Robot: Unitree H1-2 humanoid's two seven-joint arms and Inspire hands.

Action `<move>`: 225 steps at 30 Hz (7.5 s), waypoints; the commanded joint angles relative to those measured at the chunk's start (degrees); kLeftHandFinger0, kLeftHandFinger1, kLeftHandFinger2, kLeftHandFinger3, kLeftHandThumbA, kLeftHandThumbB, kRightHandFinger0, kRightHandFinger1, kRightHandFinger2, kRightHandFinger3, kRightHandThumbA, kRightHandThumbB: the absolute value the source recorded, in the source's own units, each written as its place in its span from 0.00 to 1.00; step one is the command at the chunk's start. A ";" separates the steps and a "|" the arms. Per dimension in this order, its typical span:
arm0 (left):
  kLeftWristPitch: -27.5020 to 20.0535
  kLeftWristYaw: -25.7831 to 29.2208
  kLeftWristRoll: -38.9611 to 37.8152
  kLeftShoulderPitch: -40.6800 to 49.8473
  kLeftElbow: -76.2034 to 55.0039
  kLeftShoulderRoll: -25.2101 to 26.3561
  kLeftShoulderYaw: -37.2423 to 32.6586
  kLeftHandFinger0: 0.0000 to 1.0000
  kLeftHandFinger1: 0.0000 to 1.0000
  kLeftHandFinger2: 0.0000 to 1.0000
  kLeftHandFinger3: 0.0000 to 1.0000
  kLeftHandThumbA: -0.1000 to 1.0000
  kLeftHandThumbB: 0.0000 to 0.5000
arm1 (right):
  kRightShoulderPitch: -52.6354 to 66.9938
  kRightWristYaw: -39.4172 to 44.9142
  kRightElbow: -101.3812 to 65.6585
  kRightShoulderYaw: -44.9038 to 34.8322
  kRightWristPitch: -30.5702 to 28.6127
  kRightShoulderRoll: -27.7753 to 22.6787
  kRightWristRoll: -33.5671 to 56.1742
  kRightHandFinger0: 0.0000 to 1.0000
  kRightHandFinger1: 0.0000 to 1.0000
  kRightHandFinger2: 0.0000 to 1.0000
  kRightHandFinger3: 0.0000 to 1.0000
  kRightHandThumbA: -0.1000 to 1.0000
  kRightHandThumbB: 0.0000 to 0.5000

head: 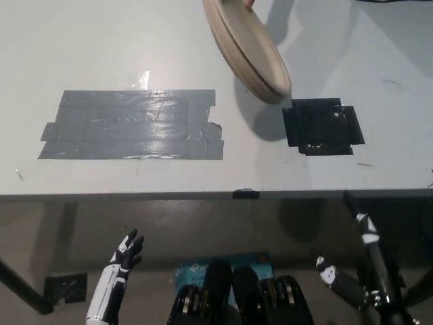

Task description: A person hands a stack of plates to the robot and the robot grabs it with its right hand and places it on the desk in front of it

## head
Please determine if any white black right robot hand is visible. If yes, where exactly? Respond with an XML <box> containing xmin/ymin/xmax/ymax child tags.
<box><xmin>314</xmin><ymin>191</ymin><xmax>409</xmax><ymax>309</ymax></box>

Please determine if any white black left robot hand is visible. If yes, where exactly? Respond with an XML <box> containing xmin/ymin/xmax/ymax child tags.
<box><xmin>85</xmin><ymin>228</ymin><xmax>145</xmax><ymax>325</ymax></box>

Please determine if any stack of beige paper plates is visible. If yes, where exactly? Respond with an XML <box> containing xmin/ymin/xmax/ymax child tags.
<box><xmin>202</xmin><ymin>0</ymin><xmax>292</xmax><ymax>105</ymax></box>

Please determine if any black floor tape patch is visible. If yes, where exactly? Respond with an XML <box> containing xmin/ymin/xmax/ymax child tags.
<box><xmin>43</xmin><ymin>272</ymin><xmax>88</xmax><ymax>305</ymax></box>

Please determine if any black table leg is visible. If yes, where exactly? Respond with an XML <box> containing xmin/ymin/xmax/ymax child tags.
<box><xmin>0</xmin><ymin>257</ymin><xmax>55</xmax><ymax>314</ymax></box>

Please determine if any teal tp-link box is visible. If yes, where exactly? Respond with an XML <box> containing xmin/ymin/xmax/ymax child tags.
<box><xmin>174</xmin><ymin>251</ymin><xmax>275</xmax><ymax>305</ymax></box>

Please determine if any grey duct tape patch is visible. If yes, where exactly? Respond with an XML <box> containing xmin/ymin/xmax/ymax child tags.
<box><xmin>38</xmin><ymin>89</ymin><xmax>225</xmax><ymax>160</ymax></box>

